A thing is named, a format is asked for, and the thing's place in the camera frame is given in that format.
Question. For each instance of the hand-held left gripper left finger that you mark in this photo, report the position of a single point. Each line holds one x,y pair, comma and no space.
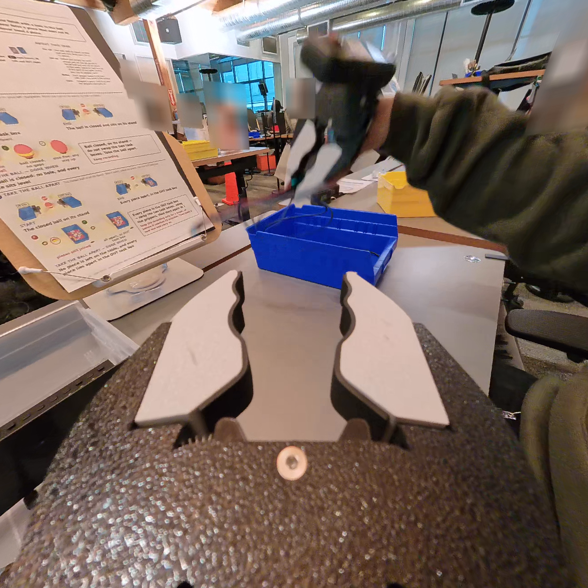
193,358

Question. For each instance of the yellow plastic bin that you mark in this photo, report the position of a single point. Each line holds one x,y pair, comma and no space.
200,150
404,197

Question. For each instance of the black lamp stand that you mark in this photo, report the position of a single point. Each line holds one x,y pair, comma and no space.
492,5

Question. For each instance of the person's green jacket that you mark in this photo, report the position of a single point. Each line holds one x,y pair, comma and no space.
560,459

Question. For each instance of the black office chair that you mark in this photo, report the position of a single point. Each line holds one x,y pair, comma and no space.
546,328

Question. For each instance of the person's right hand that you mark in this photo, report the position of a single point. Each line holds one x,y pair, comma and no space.
380,124

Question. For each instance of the wooden instruction board with stand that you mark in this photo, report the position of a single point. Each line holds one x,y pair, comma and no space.
82,151

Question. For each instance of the black ceiling speaker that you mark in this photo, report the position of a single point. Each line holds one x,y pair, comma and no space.
168,31

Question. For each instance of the person's right forearm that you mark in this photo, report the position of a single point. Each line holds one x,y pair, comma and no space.
482,174

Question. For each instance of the wooden-top long desk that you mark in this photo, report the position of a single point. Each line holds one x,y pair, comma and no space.
229,157

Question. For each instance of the orange storage bin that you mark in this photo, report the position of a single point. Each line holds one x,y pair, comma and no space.
266,163

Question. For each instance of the silver ventilation duct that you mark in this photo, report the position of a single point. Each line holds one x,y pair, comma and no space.
321,20

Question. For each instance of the white paper sheets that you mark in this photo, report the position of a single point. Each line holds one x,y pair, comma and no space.
360,185

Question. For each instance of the wooden standing desk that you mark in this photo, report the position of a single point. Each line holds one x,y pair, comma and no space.
482,79

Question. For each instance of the clear plastic bin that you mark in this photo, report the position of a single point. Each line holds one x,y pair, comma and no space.
46,349

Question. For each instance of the blue plastic bin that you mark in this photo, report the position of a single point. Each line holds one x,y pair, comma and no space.
312,257

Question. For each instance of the orange traffic cone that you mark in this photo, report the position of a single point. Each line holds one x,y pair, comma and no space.
232,183

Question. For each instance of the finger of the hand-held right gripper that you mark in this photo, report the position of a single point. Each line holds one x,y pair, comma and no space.
321,170
301,147

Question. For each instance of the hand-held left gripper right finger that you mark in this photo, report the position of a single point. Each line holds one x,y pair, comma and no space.
390,363

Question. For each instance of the black charger box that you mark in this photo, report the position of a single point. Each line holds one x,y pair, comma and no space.
328,193

